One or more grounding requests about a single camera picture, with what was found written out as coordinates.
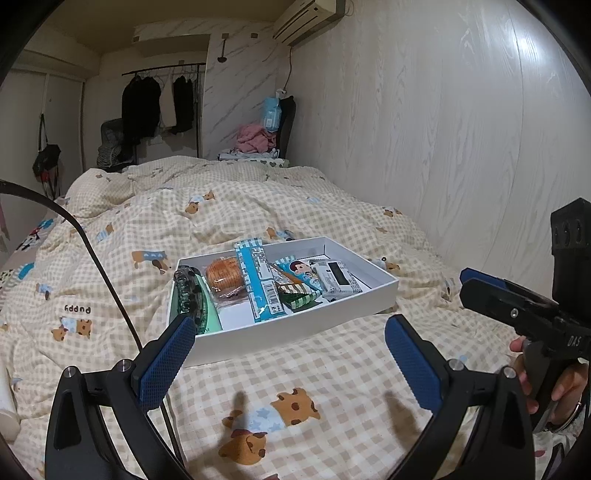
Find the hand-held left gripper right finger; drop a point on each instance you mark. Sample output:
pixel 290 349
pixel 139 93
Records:
pixel 413 364

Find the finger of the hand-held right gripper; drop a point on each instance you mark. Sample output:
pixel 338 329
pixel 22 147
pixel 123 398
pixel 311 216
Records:
pixel 498 303
pixel 480 276

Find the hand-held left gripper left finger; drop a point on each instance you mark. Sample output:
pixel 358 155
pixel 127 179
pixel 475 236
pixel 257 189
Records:
pixel 168 360

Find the clear hair claw clip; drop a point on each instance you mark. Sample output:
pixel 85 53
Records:
pixel 187 295

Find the bagged orange pastry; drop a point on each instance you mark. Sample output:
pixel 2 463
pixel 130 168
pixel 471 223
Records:
pixel 225 277

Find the blue striped packet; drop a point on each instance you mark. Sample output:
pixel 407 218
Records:
pixel 256 281

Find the white packet with dark label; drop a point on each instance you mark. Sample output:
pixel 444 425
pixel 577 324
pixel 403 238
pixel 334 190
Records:
pixel 334 277

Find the white cardboard box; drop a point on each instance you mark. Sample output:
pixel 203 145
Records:
pixel 295 330

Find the green snack packet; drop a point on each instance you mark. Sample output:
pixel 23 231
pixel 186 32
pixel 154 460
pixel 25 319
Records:
pixel 298 297

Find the blue lollipop packet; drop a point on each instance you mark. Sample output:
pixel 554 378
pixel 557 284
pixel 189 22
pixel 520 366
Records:
pixel 302 273

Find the person's right hand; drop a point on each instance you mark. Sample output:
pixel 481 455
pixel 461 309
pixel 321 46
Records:
pixel 570 385

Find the green tube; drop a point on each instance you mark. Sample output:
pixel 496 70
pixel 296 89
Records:
pixel 212 316

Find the checked bear-print duvet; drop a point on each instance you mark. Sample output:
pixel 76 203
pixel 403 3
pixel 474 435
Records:
pixel 323 207

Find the cartoon-print sheet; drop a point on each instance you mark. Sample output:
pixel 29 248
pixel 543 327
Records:
pixel 27 242

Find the striped cloth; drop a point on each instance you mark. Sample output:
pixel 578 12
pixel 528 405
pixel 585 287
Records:
pixel 113 147

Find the heart-print cloth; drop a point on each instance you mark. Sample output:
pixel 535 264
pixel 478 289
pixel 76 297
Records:
pixel 254 158

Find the pink clothes pile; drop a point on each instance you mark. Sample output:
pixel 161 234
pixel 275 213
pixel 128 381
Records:
pixel 254 138

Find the black chair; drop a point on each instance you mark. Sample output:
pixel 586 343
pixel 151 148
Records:
pixel 287 129

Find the white hanging garment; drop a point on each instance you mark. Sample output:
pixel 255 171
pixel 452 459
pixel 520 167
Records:
pixel 167 108

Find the black hanging coat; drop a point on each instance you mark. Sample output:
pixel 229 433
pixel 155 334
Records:
pixel 141 108

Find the black hanging garment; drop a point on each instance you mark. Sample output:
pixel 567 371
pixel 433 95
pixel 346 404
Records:
pixel 183 104

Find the blue tissue pack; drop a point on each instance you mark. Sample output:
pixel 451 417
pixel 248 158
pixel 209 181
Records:
pixel 272 114

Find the white air conditioner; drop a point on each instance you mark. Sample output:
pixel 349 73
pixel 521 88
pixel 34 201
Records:
pixel 307 21

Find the black clothes rail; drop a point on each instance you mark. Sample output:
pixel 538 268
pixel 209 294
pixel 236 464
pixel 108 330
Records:
pixel 161 68

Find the dark wall hanger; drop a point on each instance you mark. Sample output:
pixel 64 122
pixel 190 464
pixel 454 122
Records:
pixel 222 55

